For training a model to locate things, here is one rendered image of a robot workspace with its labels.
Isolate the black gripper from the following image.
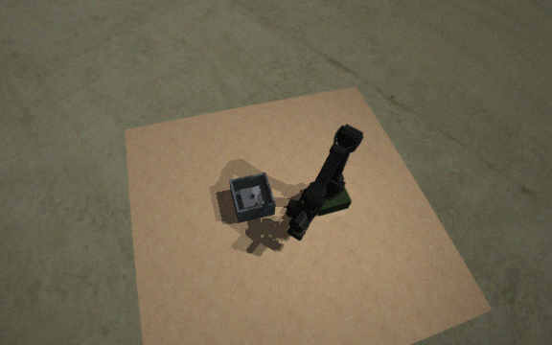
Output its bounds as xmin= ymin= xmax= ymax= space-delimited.
xmin=287 ymin=217 xmax=314 ymax=241

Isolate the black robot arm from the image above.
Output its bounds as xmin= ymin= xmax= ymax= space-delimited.
xmin=286 ymin=124 xmax=363 ymax=233

